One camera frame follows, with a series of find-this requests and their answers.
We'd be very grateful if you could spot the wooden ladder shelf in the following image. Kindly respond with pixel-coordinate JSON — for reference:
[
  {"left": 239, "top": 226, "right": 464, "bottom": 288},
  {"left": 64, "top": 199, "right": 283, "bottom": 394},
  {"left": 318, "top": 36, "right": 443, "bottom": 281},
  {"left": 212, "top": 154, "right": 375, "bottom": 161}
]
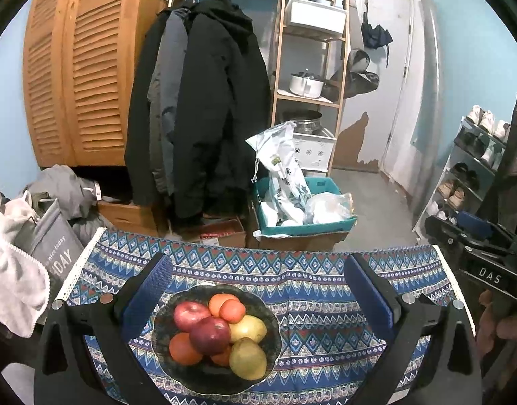
[{"left": 270, "top": 0, "right": 351, "bottom": 177}]

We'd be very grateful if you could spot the white cooking pot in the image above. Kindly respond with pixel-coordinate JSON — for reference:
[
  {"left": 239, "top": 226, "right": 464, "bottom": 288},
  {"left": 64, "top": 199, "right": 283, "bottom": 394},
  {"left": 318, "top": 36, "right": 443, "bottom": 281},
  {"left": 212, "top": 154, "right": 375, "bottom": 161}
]
[{"left": 289, "top": 69, "right": 324, "bottom": 99}]

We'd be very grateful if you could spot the white printed plastic bag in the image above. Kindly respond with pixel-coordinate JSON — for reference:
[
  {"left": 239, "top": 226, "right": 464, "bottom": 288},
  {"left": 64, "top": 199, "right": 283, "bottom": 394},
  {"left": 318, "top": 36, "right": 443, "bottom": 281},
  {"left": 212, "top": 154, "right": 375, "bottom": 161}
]
[{"left": 247, "top": 121, "right": 311, "bottom": 228}]

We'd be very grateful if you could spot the wooden louvered closet door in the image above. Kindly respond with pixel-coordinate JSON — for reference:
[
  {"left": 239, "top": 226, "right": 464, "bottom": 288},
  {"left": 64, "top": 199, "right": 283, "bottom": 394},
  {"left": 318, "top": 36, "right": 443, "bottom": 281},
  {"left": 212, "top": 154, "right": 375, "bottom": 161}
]
[{"left": 23, "top": 0, "right": 164, "bottom": 167}]

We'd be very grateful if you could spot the small orange in bowl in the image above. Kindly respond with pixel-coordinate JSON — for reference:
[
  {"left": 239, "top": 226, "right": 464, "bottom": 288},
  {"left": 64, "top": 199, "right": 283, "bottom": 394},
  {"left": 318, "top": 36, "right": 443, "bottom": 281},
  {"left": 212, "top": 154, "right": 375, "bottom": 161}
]
[{"left": 169, "top": 332, "right": 203, "bottom": 367}]

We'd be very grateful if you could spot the person's right hand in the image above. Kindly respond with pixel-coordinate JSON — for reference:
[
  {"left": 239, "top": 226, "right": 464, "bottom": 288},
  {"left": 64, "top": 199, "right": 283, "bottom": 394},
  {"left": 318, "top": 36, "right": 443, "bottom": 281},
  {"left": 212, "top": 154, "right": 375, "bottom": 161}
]
[{"left": 476, "top": 290, "right": 517, "bottom": 366}]

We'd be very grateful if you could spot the large orange in bowl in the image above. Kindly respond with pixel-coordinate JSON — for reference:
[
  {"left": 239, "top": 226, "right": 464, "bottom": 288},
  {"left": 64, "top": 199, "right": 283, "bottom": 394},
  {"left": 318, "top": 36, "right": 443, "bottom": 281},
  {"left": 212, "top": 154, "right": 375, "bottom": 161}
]
[{"left": 208, "top": 293, "right": 239, "bottom": 317}]

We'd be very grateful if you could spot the dark red apple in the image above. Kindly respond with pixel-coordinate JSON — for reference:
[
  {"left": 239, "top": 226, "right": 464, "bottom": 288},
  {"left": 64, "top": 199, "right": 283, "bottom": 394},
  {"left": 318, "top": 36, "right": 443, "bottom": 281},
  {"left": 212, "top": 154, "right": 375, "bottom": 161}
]
[{"left": 190, "top": 316, "right": 231, "bottom": 356}]

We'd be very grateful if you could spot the blue patterned tablecloth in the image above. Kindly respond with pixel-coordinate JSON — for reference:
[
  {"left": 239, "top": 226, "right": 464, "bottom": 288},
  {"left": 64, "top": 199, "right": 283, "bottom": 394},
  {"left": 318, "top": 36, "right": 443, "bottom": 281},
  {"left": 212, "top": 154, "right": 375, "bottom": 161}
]
[{"left": 55, "top": 227, "right": 477, "bottom": 405}]

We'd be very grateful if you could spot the red apple in bowl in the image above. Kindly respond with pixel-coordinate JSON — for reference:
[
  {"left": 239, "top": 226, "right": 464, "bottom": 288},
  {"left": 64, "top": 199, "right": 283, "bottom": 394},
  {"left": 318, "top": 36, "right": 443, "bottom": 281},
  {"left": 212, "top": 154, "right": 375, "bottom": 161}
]
[{"left": 173, "top": 301, "right": 211, "bottom": 332}]

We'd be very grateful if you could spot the brown cardboard box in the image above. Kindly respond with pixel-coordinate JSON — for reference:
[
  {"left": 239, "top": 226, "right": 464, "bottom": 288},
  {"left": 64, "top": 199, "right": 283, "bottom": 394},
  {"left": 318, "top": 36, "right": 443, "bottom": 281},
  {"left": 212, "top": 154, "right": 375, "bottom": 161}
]
[{"left": 97, "top": 201, "right": 158, "bottom": 236}]

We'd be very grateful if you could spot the dark patterned fruit bowl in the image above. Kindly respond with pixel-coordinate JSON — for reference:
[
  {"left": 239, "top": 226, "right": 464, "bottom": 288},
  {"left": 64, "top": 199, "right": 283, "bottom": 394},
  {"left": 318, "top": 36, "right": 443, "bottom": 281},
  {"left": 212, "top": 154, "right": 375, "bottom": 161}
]
[{"left": 151, "top": 284, "right": 281, "bottom": 396}]

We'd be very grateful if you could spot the black hanging coat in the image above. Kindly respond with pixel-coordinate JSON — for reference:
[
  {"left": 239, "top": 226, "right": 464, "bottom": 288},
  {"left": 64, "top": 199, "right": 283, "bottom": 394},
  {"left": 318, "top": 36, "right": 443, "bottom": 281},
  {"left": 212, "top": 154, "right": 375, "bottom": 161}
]
[{"left": 124, "top": 0, "right": 271, "bottom": 228}]

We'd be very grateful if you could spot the grey fabric tote bag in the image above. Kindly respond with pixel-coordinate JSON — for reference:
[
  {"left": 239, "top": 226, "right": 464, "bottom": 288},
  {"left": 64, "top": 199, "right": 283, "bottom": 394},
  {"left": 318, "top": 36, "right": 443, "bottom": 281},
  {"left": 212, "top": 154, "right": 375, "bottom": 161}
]
[{"left": 15, "top": 197, "right": 83, "bottom": 293}]

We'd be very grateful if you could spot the yellow pear in bowl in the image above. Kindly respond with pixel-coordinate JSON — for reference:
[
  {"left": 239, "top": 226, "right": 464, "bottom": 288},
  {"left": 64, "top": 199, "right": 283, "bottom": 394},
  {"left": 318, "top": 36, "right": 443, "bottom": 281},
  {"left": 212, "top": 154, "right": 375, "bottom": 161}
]
[{"left": 229, "top": 337, "right": 267, "bottom": 381}]

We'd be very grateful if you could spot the teal plastic bin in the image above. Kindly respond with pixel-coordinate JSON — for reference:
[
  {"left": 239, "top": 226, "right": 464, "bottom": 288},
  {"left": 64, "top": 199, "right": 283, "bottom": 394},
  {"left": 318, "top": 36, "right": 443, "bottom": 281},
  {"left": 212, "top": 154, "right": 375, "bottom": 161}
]
[{"left": 254, "top": 177, "right": 357, "bottom": 238}]

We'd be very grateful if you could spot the white floral storage box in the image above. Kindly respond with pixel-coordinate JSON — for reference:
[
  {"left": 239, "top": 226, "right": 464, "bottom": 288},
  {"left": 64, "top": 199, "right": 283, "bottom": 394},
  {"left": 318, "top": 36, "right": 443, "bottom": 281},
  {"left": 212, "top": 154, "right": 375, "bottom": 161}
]
[{"left": 293, "top": 128, "right": 336, "bottom": 174}]

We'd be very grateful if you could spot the grey clothes pile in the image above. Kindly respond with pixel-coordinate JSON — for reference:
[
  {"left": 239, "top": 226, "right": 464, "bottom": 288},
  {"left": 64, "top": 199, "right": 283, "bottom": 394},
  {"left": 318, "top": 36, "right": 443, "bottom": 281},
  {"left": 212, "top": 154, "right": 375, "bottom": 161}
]
[{"left": 24, "top": 165, "right": 114, "bottom": 246}]

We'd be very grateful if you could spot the white door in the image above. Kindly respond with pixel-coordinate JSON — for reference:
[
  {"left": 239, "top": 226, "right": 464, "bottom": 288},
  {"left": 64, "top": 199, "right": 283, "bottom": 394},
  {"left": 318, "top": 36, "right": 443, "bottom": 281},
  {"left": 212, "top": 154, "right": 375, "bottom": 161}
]
[{"left": 333, "top": 0, "right": 413, "bottom": 173}]

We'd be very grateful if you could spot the light grey towel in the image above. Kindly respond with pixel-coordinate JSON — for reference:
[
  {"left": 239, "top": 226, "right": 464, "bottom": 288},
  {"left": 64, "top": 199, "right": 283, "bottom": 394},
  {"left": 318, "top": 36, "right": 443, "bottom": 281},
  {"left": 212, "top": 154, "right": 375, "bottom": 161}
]
[{"left": 0, "top": 191, "right": 50, "bottom": 338}]

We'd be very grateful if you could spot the metal shoe rack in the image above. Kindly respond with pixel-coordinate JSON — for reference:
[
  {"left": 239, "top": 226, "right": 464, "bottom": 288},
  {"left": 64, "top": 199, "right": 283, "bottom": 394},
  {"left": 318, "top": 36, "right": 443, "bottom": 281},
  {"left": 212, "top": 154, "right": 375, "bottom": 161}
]
[{"left": 413, "top": 104, "right": 510, "bottom": 243}]

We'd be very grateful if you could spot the small orange tangerine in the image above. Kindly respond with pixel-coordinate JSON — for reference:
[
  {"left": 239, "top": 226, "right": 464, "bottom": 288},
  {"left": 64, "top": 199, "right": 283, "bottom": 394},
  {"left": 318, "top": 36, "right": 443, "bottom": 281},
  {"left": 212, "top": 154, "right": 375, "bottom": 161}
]
[
  {"left": 210, "top": 345, "right": 232, "bottom": 368},
  {"left": 219, "top": 299, "right": 247, "bottom": 325}
]

